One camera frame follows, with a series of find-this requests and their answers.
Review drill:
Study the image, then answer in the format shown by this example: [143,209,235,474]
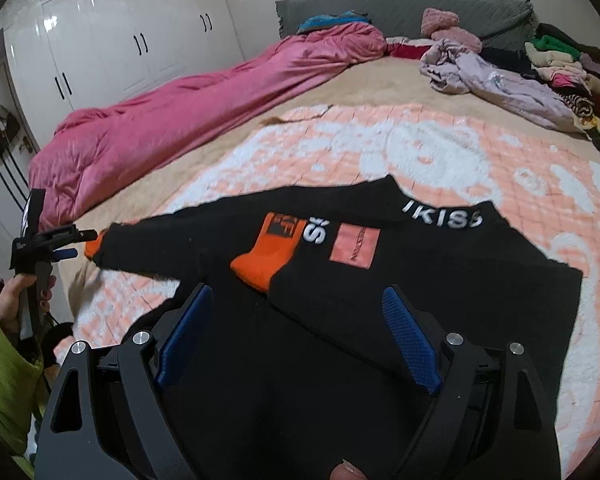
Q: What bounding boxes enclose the black sweater with orange cuffs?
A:
[85,174,584,480]

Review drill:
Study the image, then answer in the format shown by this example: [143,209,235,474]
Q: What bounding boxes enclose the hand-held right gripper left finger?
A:
[34,283,215,480]

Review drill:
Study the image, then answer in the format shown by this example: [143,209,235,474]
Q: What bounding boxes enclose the blue cloth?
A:
[296,9,372,36]

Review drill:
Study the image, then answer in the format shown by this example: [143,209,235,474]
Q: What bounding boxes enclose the person's right hand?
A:
[329,461,367,480]

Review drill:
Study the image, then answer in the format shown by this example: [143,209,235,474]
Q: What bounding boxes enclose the pile of folded clothes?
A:
[522,22,600,157]

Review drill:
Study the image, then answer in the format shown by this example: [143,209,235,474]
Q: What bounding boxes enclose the person's left forearm green sleeve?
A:
[0,299,51,480]

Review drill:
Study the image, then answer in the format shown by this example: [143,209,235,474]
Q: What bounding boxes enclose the lilac garment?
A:
[419,40,589,134]

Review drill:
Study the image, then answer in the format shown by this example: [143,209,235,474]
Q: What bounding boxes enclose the pink fluffy pillow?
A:
[421,7,483,54]

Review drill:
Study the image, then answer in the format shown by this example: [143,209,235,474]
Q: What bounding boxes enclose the white wardrobe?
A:
[2,0,247,153]

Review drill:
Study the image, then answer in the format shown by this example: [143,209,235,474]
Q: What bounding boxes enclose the pink satin comforter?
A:
[27,22,388,232]

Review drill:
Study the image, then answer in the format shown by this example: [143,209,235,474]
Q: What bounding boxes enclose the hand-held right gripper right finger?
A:
[382,285,564,480]

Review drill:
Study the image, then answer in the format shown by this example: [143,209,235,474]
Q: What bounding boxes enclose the dark red cloth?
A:
[386,40,434,60]

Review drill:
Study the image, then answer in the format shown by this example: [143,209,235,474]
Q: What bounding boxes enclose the grey padded headboard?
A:
[275,0,536,55]

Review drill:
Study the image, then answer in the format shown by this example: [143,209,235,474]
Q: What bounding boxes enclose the beige bed sheet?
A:
[55,54,600,311]

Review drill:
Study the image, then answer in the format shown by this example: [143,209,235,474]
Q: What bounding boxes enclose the person's left hand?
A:
[0,274,58,343]

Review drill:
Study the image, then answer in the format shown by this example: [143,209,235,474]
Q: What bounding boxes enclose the peach white checked blanket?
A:
[72,102,600,479]

